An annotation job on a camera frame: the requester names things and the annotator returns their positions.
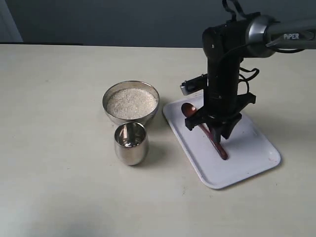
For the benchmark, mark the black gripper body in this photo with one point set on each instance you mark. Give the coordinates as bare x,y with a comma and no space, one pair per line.
221,101

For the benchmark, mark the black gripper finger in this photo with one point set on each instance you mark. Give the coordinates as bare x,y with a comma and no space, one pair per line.
215,129
229,126

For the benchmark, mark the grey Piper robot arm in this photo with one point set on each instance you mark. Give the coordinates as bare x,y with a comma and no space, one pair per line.
225,47

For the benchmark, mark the silver metal bowl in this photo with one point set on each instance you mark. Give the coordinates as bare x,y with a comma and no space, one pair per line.
131,101

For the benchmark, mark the shiny steel cup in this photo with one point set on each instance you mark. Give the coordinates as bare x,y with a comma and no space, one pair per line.
131,143

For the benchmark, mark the white plastic tray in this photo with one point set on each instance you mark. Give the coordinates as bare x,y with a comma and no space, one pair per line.
246,153

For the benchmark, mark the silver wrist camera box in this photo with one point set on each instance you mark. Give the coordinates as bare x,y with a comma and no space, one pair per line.
193,85

